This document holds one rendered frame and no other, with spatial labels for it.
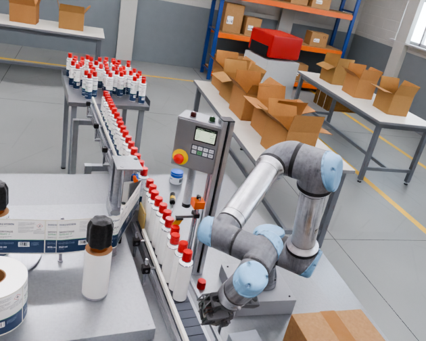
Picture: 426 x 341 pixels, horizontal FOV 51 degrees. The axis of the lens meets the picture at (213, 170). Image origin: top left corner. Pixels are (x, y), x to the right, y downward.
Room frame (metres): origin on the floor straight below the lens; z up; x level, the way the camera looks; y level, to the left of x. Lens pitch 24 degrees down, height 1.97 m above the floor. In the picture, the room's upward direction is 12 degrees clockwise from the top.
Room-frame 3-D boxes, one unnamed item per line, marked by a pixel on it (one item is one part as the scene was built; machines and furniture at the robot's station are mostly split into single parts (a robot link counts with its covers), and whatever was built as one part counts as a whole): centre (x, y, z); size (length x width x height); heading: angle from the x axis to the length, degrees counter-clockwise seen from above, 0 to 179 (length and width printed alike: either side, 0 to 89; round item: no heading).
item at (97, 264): (1.21, 0.32, 1.03); 0.09 x 0.09 x 0.30
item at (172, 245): (1.35, 0.09, 0.98); 0.05 x 0.05 x 0.20
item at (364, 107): (5.97, -1.70, 0.39); 2.20 x 0.80 x 0.78; 19
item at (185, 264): (1.26, 0.03, 0.98); 0.05 x 0.05 x 0.20
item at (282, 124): (3.24, -0.52, 0.97); 0.51 x 0.42 x 0.37; 115
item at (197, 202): (1.43, 0.06, 1.05); 0.10 x 0.04 x 0.33; 116
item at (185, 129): (1.53, 0.07, 1.38); 0.17 x 0.10 x 0.19; 81
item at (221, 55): (4.86, 0.05, 0.97); 0.45 x 0.40 x 0.37; 111
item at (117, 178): (1.74, 0.37, 1.01); 0.14 x 0.13 x 0.26; 26
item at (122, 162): (1.74, 0.37, 1.14); 0.14 x 0.11 x 0.01; 26
